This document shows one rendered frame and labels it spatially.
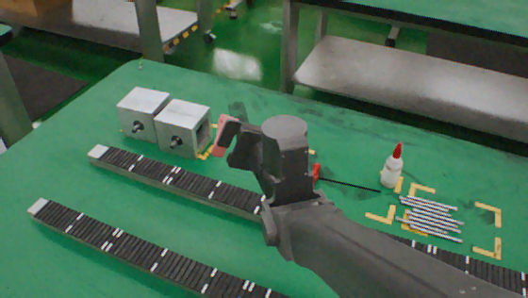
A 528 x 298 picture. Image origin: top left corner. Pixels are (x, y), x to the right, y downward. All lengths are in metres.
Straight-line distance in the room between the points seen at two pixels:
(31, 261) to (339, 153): 0.71
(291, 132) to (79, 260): 0.51
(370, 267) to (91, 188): 0.75
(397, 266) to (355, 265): 0.04
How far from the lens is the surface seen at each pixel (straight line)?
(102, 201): 0.91
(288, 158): 0.46
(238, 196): 0.81
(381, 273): 0.26
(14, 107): 2.09
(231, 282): 0.70
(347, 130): 1.05
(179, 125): 0.90
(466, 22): 1.89
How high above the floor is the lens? 1.41
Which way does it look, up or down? 40 degrees down
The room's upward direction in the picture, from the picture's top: straight up
